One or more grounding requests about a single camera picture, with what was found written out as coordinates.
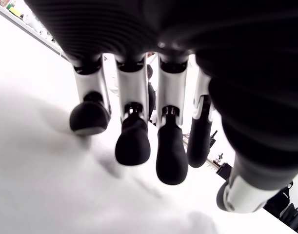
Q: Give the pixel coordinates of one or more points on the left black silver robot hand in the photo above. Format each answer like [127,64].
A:
[212,48]

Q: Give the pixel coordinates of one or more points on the person in dark clothes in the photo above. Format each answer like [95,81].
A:
[151,97]

